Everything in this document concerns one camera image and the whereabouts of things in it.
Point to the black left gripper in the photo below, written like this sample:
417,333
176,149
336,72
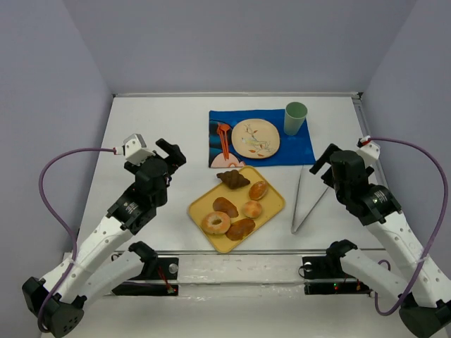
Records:
173,155

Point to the dark chocolate croissant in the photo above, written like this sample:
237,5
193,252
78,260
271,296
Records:
233,179

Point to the green plastic cup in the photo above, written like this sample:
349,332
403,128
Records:
295,115

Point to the brown twisted pastry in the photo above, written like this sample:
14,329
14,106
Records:
240,229

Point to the aluminium table rail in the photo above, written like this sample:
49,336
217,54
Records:
352,95

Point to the orange plastic fork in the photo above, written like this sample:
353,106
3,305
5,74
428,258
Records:
222,131

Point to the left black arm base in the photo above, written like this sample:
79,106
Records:
157,276

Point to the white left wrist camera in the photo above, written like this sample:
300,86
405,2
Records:
135,150

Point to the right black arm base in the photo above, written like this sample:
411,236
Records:
323,275

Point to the yellow plastic tray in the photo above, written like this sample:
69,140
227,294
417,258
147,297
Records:
273,203

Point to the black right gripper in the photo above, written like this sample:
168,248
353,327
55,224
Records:
325,160

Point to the blue patterned placemat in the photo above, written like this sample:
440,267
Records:
294,150

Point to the beige floral plate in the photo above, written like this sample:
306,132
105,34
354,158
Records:
255,139

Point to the sugared ring donut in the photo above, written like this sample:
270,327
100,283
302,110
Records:
216,223

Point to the metal tongs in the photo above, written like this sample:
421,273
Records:
310,190

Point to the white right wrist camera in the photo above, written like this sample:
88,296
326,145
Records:
368,150

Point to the glazed oval bread roll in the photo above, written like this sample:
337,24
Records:
258,190

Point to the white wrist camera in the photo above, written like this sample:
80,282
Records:
135,150
368,150

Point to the round cross-topped bun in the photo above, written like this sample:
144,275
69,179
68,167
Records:
252,209

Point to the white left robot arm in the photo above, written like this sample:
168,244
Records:
60,297

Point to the brown oval bread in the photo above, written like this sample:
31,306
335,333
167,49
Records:
221,204

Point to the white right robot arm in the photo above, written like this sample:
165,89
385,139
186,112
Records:
422,290

